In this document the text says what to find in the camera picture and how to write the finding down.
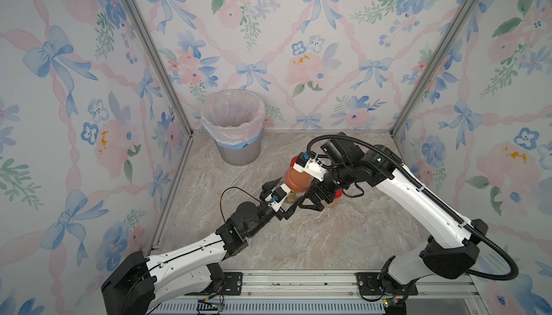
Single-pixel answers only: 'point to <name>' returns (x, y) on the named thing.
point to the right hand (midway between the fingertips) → (308, 192)
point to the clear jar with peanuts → (334, 203)
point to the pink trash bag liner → (234, 119)
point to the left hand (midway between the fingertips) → (291, 185)
